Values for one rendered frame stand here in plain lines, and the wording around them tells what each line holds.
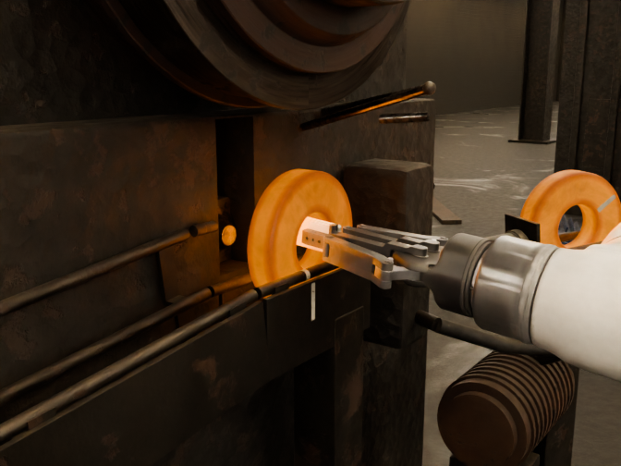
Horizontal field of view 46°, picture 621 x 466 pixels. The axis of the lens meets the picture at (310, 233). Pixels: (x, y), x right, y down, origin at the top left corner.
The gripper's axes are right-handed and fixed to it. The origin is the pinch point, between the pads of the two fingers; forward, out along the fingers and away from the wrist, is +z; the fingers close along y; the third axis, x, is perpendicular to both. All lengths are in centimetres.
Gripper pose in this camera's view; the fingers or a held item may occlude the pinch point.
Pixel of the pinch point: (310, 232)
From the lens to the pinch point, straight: 78.4
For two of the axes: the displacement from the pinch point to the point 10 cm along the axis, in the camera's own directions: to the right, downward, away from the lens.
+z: -8.1, -2.2, 5.5
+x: 0.7, -9.6, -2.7
